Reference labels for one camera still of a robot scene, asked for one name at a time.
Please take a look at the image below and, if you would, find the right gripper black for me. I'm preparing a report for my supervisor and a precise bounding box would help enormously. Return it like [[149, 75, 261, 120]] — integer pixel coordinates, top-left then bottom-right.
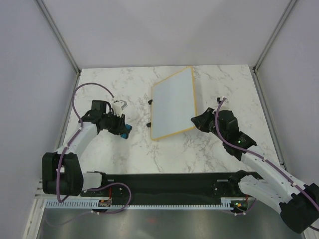
[[191, 107, 226, 142]]

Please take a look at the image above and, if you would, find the blue whiteboard eraser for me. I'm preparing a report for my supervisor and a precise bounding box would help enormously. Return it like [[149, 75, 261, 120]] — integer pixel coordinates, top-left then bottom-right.
[[120, 124, 132, 139]]

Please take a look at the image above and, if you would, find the yellow framed whiteboard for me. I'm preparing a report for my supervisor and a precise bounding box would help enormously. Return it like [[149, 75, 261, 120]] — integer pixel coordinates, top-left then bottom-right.
[[150, 66, 197, 140]]

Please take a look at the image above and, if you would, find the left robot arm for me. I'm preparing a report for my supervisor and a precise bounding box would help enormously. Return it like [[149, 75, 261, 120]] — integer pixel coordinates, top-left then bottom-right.
[[42, 100, 132, 196]]

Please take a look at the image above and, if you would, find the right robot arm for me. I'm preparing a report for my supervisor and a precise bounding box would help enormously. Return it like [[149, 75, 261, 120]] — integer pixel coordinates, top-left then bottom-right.
[[191, 108, 319, 234]]

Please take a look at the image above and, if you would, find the aluminium front extrusion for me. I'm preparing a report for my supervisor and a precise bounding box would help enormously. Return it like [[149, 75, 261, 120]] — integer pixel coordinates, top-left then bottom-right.
[[35, 179, 44, 198]]

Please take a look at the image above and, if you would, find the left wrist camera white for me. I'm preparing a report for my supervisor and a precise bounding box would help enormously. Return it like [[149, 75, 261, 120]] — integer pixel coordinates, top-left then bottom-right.
[[112, 100, 127, 117]]

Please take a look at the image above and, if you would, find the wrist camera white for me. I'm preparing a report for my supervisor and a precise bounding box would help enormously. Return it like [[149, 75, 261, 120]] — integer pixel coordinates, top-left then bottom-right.
[[217, 97, 228, 105], [112, 100, 127, 117]]

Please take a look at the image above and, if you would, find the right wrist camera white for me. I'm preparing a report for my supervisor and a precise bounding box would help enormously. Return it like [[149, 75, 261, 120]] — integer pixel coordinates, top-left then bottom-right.
[[217, 97, 228, 105]]

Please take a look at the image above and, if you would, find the metal wire whiteboard stand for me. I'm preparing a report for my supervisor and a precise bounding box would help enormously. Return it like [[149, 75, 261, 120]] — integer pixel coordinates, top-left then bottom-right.
[[146, 99, 153, 128]]

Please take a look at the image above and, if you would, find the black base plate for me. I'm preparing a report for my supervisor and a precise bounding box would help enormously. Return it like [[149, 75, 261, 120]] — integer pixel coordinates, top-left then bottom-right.
[[80, 170, 247, 205]]

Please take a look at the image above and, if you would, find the aluminium frame rail left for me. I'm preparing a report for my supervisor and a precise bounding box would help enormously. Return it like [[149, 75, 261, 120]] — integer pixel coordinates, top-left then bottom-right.
[[34, 0, 81, 76]]

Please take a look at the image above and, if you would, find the aluminium frame rail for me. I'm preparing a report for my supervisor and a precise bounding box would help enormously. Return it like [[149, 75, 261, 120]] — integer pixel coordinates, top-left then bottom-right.
[[34, 0, 81, 76], [251, 0, 319, 239]]

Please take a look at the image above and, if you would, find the aluminium frame rail right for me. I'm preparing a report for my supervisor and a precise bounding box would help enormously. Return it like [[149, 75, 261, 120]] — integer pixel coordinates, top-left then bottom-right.
[[251, 0, 319, 239]]

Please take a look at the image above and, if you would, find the white slotted cable duct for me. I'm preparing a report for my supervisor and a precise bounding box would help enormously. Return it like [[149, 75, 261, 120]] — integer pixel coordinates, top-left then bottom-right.
[[44, 198, 247, 210]]

